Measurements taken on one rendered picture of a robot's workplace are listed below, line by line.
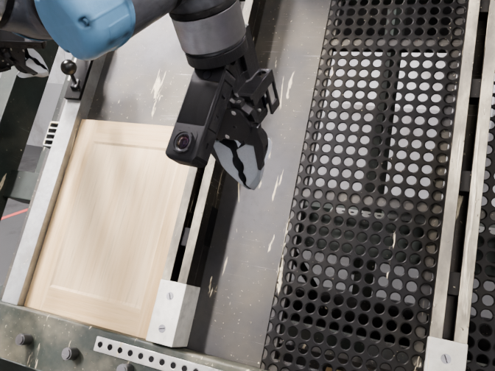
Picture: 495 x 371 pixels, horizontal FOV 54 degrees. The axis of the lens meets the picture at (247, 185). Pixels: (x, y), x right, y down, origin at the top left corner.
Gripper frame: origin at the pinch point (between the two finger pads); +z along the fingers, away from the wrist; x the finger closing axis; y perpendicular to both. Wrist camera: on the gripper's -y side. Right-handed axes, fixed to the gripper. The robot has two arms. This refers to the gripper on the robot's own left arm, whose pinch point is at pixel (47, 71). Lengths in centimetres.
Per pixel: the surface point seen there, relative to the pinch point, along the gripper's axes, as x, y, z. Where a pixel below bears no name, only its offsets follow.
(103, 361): 71, -10, 7
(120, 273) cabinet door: 52, -12, 10
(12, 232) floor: -46, 214, 215
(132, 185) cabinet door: 31.5, -16.7, 10.5
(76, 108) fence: 7.5, -2.5, 8.1
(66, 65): 3.3, -8.6, -3.6
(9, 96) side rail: -2.3, 18.8, 7.3
